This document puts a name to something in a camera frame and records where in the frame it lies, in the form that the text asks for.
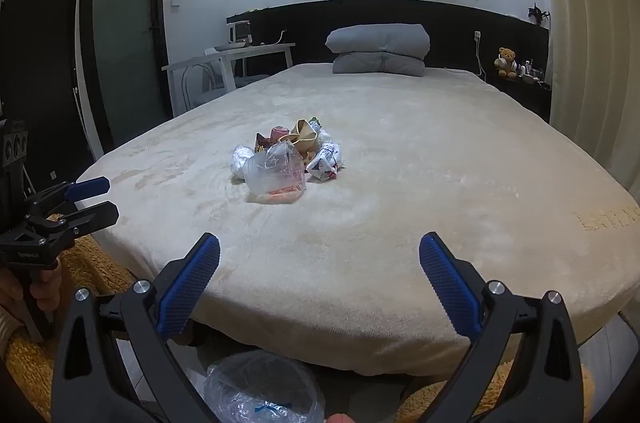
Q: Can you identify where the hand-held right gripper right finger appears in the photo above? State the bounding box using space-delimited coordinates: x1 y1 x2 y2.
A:
400 232 583 423

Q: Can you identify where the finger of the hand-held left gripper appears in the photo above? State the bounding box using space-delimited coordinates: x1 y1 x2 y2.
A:
25 201 120 240
27 177 111 216

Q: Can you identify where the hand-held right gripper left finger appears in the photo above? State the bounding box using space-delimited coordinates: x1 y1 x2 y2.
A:
50 232 236 423

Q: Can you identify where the white plastic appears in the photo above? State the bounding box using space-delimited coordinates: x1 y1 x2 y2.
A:
231 144 259 180

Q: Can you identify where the clear plastic bag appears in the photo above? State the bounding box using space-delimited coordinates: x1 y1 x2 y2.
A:
245 142 307 205

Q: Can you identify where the white red-printed wrapper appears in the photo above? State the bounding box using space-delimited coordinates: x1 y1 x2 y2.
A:
306 143 344 182

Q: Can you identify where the brown paper bag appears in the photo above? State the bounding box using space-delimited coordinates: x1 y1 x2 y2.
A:
280 119 321 156

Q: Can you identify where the person's left hand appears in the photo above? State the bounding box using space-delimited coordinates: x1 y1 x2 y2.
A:
0 260 63 329

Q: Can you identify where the person's left leg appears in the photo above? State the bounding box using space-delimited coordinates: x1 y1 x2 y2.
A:
0 215 146 423

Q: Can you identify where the black cabinet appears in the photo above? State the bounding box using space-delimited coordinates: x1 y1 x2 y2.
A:
0 0 97 204

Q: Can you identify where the frosted glass door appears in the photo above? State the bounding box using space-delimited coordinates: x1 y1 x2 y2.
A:
80 0 171 154

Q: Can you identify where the white metal chair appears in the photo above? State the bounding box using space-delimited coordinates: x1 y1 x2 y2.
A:
181 62 272 110

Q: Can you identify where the white desk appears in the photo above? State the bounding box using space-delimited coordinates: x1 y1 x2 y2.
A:
161 43 297 118

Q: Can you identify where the black nightstand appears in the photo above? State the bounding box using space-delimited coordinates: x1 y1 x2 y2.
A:
487 70 553 124

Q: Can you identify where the small white monitor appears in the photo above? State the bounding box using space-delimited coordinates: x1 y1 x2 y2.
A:
227 20 252 48

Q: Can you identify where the group of small bottles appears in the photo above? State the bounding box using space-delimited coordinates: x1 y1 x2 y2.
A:
519 60 545 82

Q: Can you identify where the brown teddy bear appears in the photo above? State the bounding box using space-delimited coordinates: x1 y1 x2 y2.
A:
494 47 519 78

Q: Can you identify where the folded grey duvet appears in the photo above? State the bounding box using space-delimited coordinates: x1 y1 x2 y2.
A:
325 23 432 77

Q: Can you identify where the black headboard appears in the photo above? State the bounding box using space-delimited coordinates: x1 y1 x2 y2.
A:
226 0 551 78

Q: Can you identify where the cream curtain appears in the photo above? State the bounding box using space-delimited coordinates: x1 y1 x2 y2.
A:
525 0 640 204

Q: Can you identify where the white charger cable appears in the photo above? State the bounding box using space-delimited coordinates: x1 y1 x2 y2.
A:
473 30 489 78

